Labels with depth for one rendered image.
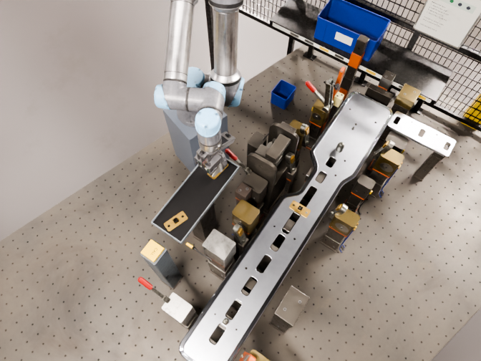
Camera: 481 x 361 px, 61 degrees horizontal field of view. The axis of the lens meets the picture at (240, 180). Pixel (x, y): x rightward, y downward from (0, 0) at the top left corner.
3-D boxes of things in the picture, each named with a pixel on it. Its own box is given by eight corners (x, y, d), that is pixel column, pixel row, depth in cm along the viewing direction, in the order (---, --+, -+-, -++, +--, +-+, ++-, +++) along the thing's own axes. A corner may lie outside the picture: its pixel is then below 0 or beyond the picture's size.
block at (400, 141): (387, 181, 206) (409, 153, 180) (366, 169, 209) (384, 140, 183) (394, 170, 209) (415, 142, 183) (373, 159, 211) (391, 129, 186)
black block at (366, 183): (358, 218, 197) (377, 194, 171) (341, 208, 200) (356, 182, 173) (363, 210, 199) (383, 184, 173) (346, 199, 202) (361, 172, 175)
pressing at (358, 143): (224, 389, 140) (223, 389, 138) (172, 349, 145) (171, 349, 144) (395, 112, 189) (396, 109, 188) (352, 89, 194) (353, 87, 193)
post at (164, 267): (173, 290, 182) (154, 266, 143) (159, 280, 184) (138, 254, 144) (183, 276, 185) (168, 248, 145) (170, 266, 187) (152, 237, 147)
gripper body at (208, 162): (195, 164, 145) (191, 147, 134) (211, 148, 147) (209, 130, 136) (211, 177, 143) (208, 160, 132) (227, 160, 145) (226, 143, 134)
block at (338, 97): (326, 142, 215) (341, 99, 182) (320, 138, 216) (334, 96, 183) (328, 137, 217) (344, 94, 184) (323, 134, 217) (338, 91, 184)
